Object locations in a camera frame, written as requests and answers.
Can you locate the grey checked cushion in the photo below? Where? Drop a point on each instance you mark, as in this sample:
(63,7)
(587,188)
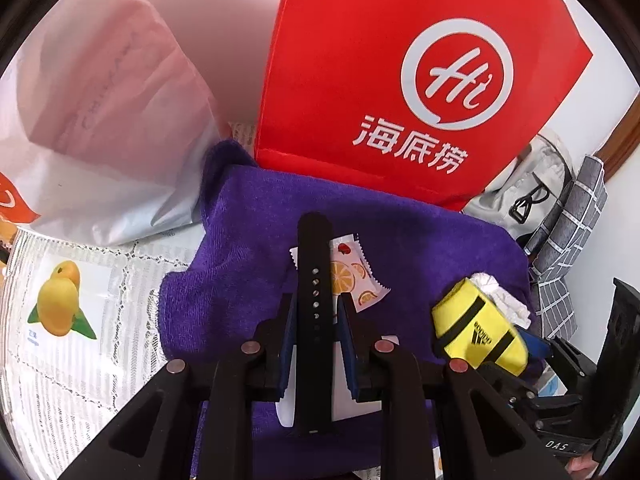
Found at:
(555,246)

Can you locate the fruit print tablecloth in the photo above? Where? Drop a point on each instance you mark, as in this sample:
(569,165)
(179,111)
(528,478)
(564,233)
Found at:
(57,393)

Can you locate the beige canvas bag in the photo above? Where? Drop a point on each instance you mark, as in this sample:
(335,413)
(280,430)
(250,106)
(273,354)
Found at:
(524,192)

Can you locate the yellow adidas pouch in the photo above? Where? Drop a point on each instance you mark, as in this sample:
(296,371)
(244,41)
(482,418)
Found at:
(469,326)

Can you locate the white plastic shopping bag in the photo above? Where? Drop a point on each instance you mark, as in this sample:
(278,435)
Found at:
(105,124)

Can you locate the person's right hand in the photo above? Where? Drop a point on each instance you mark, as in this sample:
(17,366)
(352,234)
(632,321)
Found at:
(582,467)

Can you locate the blue tissue pack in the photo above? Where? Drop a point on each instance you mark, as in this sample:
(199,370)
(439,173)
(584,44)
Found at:
(538,372)

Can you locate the red Hi paper bag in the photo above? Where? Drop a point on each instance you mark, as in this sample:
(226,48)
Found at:
(427,99)

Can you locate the purple towel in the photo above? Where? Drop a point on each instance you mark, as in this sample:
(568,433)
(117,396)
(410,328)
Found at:
(243,265)

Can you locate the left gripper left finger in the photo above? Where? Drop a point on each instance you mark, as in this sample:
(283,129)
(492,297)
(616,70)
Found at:
(195,420)

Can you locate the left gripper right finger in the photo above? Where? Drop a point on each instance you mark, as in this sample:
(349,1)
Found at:
(426,406)

